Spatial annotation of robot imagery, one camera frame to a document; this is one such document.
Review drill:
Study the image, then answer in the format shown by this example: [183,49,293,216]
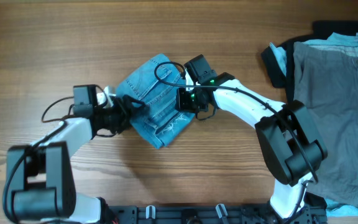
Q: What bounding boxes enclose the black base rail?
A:
[110,204,328,224]

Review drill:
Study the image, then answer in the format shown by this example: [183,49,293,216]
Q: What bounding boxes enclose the right black cable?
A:
[154,61,319,218]

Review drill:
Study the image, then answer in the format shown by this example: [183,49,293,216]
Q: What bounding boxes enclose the grey shorts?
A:
[293,42,358,207]

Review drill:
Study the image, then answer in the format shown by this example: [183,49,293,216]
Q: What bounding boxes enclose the light blue shirt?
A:
[267,32,358,77]

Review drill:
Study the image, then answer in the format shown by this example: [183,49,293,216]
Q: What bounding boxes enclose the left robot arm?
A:
[2,85,146,223]

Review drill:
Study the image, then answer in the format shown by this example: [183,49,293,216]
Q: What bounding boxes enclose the black garment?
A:
[261,20,358,103]

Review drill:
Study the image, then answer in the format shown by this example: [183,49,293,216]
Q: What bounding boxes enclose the light blue jeans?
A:
[116,54,195,149]

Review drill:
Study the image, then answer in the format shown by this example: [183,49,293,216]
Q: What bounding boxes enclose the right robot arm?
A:
[176,55,328,223]

